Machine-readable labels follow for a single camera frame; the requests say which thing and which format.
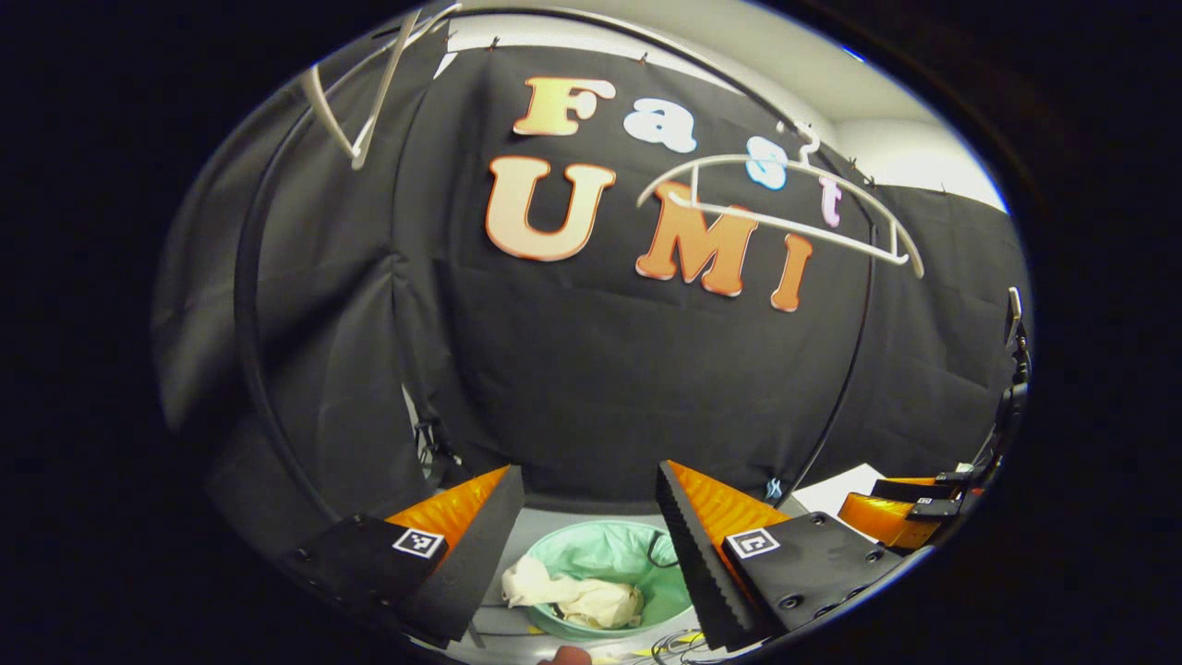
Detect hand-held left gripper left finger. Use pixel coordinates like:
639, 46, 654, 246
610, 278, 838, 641
277, 465, 525, 647

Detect tangle of thin cables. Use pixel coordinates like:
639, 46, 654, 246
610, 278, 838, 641
591, 628, 730, 665

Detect cream button-up shirt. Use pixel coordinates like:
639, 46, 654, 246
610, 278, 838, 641
501, 554, 645, 632

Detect white plastic shirt hanger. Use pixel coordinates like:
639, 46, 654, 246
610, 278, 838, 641
637, 120, 926, 280

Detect black clothes rack rail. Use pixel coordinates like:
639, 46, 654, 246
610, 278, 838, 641
233, 3, 880, 527

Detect white empty plastic hanger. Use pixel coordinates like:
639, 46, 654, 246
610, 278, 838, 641
300, 5, 463, 172

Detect white paper sheet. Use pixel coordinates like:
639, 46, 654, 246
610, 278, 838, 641
792, 462, 889, 518

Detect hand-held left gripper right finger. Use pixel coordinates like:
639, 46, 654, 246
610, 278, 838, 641
656, 460, 934, 652

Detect green laundry hamper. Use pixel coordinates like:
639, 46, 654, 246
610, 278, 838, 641
503, 520, 695, 643

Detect black backdrop cloth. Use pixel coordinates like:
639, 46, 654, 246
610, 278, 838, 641
152, 18, 1031, 555

